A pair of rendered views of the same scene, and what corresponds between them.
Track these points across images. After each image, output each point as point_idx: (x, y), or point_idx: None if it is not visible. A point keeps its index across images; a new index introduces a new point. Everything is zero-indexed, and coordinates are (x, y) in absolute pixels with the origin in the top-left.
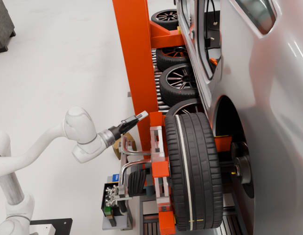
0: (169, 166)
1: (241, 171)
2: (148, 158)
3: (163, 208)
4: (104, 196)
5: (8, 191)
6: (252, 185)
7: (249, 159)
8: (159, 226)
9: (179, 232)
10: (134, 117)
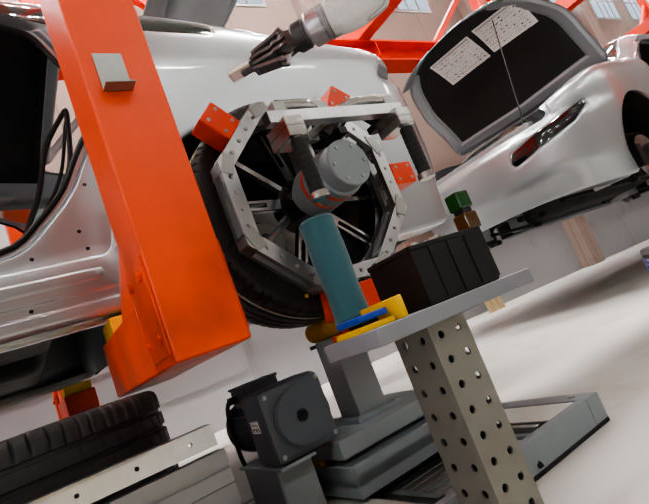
0: (275, 275)
1: (272, 228)
2: (312, 128)
3: (376, 255)
4: (446, 249)
5: None
6: (286, 240)
7: (255, 219)
8: (407, 164)
9: (406, 400)
10: (257, 51)
